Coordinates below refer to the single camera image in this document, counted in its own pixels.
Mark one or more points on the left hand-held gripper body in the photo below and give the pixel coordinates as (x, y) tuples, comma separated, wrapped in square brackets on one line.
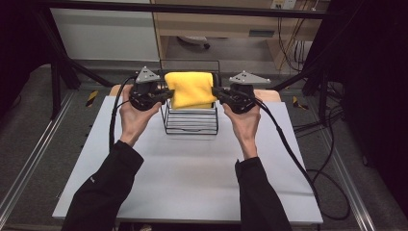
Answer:
[(144, 94)]

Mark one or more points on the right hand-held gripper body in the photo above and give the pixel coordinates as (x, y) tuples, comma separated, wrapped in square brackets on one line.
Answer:
[(242, 97)]

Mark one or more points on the yellow and black towel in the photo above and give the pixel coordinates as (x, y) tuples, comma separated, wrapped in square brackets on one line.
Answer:
[(191, 88)]

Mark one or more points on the person's left hand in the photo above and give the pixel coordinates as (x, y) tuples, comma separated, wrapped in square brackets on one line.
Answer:
[(134, 123)]

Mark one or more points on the person's right hand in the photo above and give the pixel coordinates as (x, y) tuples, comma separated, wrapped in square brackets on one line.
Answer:
[(247, 130)]

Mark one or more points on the yellow black floor tape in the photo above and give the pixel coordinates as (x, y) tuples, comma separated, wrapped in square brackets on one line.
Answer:
[(92, 98), (300, 103)]

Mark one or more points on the white chair base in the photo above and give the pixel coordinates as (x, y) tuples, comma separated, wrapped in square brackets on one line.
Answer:
[(194, 40)]

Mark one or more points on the light wooden desk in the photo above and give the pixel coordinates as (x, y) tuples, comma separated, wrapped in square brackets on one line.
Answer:
[(208, 25)]

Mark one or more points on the white cabinet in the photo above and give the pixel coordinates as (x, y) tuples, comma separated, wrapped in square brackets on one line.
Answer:
[(106, 35)]

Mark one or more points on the black metal stand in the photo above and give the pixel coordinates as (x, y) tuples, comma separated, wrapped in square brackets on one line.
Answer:
[(323, 93), (57, 80)]

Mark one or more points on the black curtain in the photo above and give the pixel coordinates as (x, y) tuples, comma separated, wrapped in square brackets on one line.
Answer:
[(378, 80), (16, 48)]

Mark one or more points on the black horizontal frame bar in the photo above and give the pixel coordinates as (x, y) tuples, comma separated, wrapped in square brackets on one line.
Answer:
[(192, 9)]

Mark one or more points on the white wall socket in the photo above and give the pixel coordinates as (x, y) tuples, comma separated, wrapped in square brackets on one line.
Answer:
[(284, 4)]

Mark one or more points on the aluminium floor rail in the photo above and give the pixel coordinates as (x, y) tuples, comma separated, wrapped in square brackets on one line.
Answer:
[(29, 163), (349, 186)]

